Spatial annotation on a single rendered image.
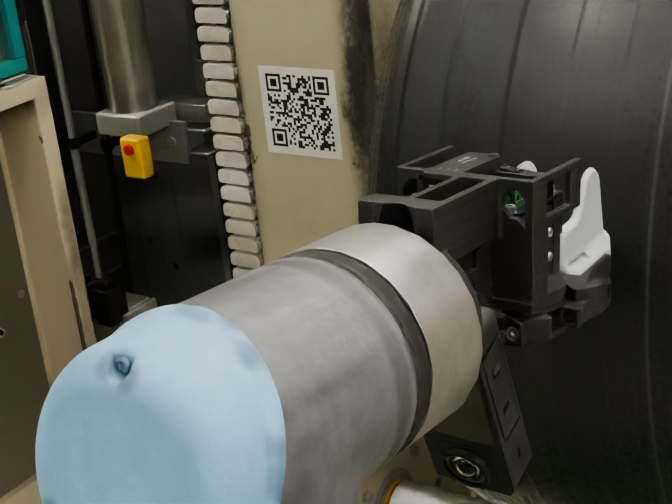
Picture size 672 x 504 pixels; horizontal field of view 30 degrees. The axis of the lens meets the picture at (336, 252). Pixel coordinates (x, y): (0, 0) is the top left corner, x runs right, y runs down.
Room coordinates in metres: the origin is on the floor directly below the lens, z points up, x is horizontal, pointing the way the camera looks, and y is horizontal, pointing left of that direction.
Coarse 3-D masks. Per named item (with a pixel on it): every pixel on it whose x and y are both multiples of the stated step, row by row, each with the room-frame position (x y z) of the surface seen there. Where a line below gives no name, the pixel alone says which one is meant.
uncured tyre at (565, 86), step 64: (448, 0) 0.76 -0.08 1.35; (512, 0) 0.73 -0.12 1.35; (576, 0) 0.71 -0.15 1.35; (640, 0) 0.69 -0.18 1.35; (384, 64) 0.80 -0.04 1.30; (448, 64) 0.73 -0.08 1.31; (512, 64) 0.71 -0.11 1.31; (576, 64) 0.69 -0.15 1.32; (640, 64) 0.67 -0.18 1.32; (384, 128) 0.76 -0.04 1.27; (448, 128) 0.71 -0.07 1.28; (512, 128) 0.69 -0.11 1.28; (576, 128) 0.67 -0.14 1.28; (640, 128) 0.65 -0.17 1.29; (384, 192) 0.74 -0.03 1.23; (640, 192) 0.64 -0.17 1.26; (640, 256) 0.63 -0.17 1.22; (640, 320) 0.62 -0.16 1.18; (576, 384) 0.65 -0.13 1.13; (640, 384) 0.62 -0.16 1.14; (576, 448) 0.66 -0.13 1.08; (640, 448) 0.63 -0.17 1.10
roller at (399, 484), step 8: (400, 480) 0.90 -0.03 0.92; (408, 480) 0.89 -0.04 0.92; (392, 488) 0.89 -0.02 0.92; (400, 488) 0.88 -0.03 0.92; (408, 488) 0.88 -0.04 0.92; (416, 488) 0.88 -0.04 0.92; (424, 488) 0.88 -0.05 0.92; (432, 488) 0.88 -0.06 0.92; (440, 488) 0.88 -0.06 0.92; (392, 496) 0.88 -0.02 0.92; (400, 496) 0.87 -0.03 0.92; (408, 496) 0.87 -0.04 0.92; (416, 496) 0.87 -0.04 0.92; (424, 496) 0.87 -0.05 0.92; (432, 496) 0.87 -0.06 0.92; (440, 496) 0.86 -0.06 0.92; (448, 496) 0.86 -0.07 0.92; (456, 496) 0.86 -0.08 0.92; (464, 496) 0.86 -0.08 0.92
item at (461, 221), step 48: (432, 192) 0.51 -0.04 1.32; (480, 192) 0.51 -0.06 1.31; (528, 192) 0.51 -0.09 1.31; (576, 192) 0.55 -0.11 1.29; (432, 240) 0.47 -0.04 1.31; (480, 240) 0.51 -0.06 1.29; (528, 240) 0.51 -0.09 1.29; (480, 288) 0.51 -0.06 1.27; (528, 288) 0.51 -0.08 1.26; (528, 336) 0.51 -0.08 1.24
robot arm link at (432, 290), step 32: (384, 224) 0.48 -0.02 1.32; (352, 256) 0.44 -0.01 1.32; (384, 256) 0.44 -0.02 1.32; (416, 256) 0.45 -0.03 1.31; (416, 288) 0.43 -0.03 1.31; (448, 288) 0.44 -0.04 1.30; (416, 320) 0.42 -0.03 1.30; (448, 320) 0.43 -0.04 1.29; (448, 352) 0.43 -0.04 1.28; (480, 352) 0.44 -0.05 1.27; (448, 384) 0.42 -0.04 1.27
